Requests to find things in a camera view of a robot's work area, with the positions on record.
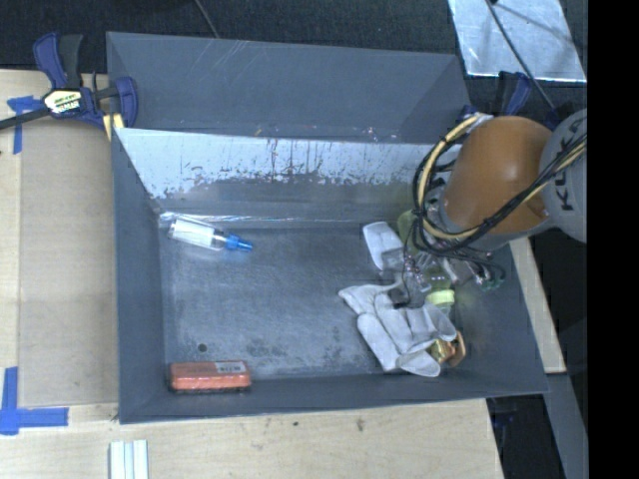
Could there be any white cloth glove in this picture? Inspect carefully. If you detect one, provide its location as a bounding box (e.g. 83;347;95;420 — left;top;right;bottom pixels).
337;283;458;379

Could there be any grey metal bin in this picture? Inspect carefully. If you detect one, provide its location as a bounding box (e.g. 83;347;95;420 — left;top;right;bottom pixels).
104;31;550;425

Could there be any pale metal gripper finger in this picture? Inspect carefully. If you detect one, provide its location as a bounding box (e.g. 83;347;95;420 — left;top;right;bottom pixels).
406;265;431;294
379;247;406;272

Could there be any pale wood board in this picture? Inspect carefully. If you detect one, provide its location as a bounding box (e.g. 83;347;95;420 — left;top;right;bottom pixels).
17;126;122;409

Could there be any small white folded cloth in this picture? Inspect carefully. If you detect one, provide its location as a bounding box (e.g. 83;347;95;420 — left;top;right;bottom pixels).
361;221;406;271

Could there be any brass and orange small object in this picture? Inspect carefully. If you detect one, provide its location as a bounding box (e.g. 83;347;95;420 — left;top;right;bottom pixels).
429;330;467;369

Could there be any orange-red flat block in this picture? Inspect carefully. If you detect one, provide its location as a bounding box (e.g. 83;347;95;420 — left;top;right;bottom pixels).
166;359;253;394

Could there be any clear bottle with blue cap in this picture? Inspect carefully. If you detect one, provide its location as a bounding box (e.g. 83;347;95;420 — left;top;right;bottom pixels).
159;211;255;253

